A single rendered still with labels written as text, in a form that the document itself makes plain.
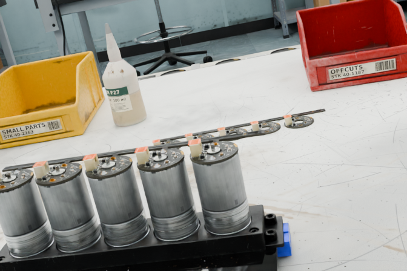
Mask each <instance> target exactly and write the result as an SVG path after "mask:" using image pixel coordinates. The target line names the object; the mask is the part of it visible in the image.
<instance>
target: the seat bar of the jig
mask: <svg viewBox="0 0 407 271"><path fill-rule="evenodd" d="M249 209H250V215H251V224H250V225H249V226H248V227H247V228H246V229H244V230H242V231H240V232H238V233H234V234H231V235H213V234H211V233H209V232H207V230H206V227H205V222H204V216H203V213H202V212H197V216H198V219H199V224H200V227H199V229H198V230H197V232H195V233H194V234H192V235H191V236H189V237H187V238H184V239H182V240H178V241H161V240H158V239H157V238H156V236H155V233H154V229H153V224H152V222H151V218H147V221H148V225H149V228H150V232H149V234H148V235H147V236H146V237H145V238H144V239H143V240H141V241H139V242H138V243H135V244H132V245H130V246H125V247H111V246H108V245H107V244H106V241H105V238H104V234H103V231H102V227H101V224H99V228H100V231H101V235H102V236H101V238H100V239H99V241H98V242H97V243H95V244H94V245H92V246H90V247H89V248H86V249H84V250H81V251H78V252H73V253H63V252H60V251H58V247H57V245H56V241H54V243H53V244H52V245H51V246H50V247H49V248H48V249H46V250H45V251H43V252H41V253H39V254H37V255H34V256H30V257H27V258H14V257H12V256H11V254H10V251H9V248H8V245H7V243H6V244H5V245H4V247H3V248H2V249H1V250H0V271H75V270H86V269H97V268H103V267H114V266H125V265H131V264H142V263H153V262H159V261H170V260H181V259H187V258H198V257H205V256H215V255H226V254H232V253H244V252H254V251H261V250H266V246H265V234H264V233H265V213H264V208H263V205H262V204H260V205H254V206H249Z"/></svg>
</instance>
